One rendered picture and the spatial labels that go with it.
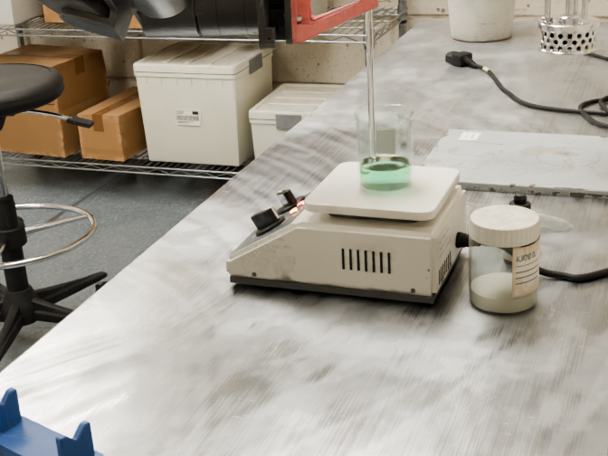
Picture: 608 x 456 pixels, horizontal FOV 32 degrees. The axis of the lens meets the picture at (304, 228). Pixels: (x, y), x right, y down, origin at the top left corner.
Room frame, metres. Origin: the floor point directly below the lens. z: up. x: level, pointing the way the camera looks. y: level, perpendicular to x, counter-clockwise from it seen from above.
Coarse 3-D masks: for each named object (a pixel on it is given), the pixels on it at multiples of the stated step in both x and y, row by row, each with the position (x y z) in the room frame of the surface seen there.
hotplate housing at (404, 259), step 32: (320, 224) 0.87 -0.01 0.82; (352, 224) 0.86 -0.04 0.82; (384, 224) 0.86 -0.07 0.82; (416, 224) 0.85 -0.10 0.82; (448, 224) 0.87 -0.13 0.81; (256, 256) 0.89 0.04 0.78; (288, 256) 0.88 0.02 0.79; (320, 256) 0.87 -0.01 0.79; (352, 256) 0.86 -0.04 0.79; (384, 256) 0.85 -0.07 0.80; (416, 256) 0.84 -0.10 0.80; (448, 256) 0.87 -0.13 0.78; (288, 288) 0.88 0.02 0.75; (320, 288) 0.87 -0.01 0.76; (352, 288) 0.86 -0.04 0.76; (384, 288) 0.85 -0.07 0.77; (416, 288) 0.84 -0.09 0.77
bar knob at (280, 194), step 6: (282, 192) 0.97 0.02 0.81; (288, 192) 0.96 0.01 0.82; (282, 198) 0.97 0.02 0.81; (288, 198) 0.96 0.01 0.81; (294, 198) 0.96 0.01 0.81; (300, 198) 0.97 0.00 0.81; (282, 204) 0.98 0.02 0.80; (288, 204) 0.97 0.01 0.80; (294, 204) 0.96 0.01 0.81; (282, 210) 0.96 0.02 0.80; (288, 210) 0.96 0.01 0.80
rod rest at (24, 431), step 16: (16, 400) 0.67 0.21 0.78; (0, 416) 0.66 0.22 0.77; (16, 416) 0.67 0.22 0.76; (0, 432) 0.65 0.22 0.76; (16, 432) 0.65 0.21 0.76; (32, 432) 0.65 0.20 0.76; (48, 432) 0.65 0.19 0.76; (80, 432) 0.61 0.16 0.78; (0, 448) 0.64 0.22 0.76; (16, 448) 0.63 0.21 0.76; (32, 448) 0.63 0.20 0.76; (48, 448) 0.63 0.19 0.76; (64, 448) 0.60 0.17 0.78; (80, 448) 0.61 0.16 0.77
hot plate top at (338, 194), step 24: (336, 168) 0.97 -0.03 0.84; (432, 168) 0.95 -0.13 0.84; (312, 192) 0.90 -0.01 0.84; (336, 192) 0.90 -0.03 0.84; (360, 192) 0.90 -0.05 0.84; (408, 192) 0.89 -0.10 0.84; (432, 192) 0.89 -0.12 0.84; (384, 216) 0.85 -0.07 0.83; (408, 216) 0.84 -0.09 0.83; (432, 216) 0.84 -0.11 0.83
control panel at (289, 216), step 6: (300, 204) 0.95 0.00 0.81; (276, 210) 1.01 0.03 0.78; (300, 210) 0.92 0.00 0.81; (288, 216) 0.93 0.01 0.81; (294, 216) 0.91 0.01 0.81; (282, 222) 0.92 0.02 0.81; (288, 222) 0.90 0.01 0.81; (276, 228) 0.90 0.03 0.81; (252, 234) 0.94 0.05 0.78; (264, 234) 0.90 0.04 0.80; (246, 240) 0.93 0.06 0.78; (252, 240) 0.91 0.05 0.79; (258, 240) 0.90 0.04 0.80; (240, 246) 0.92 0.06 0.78
